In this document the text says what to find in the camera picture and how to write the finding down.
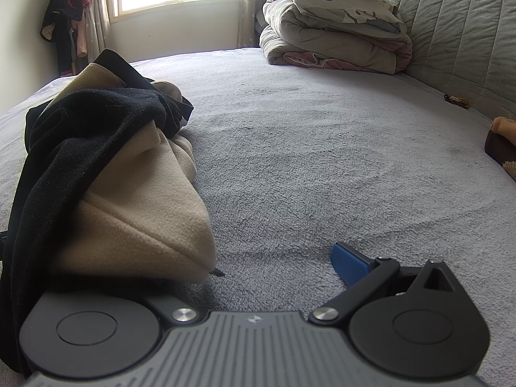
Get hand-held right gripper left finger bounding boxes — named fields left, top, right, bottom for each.
left=143, top=295, right=199, bottom=325

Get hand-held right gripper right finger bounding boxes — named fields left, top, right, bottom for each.
left=309, top=243, right=460, bottom=325

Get beige and black raglan shirt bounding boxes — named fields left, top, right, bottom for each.
left=0, top=48, right=218, bottom=373

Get dark hanging clothes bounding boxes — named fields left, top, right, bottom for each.
left=40, top=0, right=93, bottom=77

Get brown floral knit cloth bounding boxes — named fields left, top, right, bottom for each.
left=484, top=131, right=516, bottom=180

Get white cartoon print quilt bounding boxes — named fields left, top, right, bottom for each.
left=268, top=0, right=408, bottom=35

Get grey quilted headboard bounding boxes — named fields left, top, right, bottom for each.
left=379, top=0, right=516, bottom=122

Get beige patterned curtain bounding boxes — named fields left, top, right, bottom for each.
left=238, top=0, right=263, bottom=49
left=86, top=0, right=117, bottom=55

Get small brown hair tie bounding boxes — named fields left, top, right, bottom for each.
left=443, top=94, right=470, bottom=109

